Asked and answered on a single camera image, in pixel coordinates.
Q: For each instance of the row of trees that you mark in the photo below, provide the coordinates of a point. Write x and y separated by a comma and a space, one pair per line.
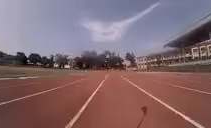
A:
89, 60

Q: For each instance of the red running track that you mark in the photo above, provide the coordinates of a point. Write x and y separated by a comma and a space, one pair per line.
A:
116, 103

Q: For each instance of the robot's own part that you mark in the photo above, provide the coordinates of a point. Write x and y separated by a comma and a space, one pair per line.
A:
144, 110

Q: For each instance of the grass field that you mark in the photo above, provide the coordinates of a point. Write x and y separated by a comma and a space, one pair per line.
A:
33, 70

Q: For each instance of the white kerb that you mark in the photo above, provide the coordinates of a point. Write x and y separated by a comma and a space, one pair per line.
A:
19, 78

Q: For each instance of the pale multi-storey building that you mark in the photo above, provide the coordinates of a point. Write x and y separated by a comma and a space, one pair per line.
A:
193, 55

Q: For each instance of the grey building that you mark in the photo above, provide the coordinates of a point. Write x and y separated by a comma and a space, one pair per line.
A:
4, 58

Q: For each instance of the low grey wall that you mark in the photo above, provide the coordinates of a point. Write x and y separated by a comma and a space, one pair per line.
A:
193, 68

